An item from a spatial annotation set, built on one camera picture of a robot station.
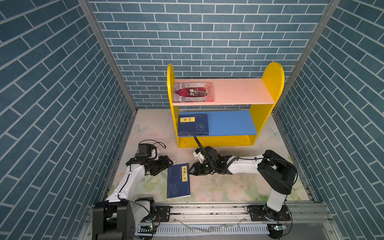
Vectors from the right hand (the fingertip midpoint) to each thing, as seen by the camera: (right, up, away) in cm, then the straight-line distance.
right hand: (188, 171), depth 83 cm
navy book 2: (-6, -7, 0) cm, 9 cm away
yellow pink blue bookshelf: (+42, +41, +41) cm, 71 cm away
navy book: (+2, +26, +6) cm, 27 cm away
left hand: (-11, +4, +1) cm, 12 cm away
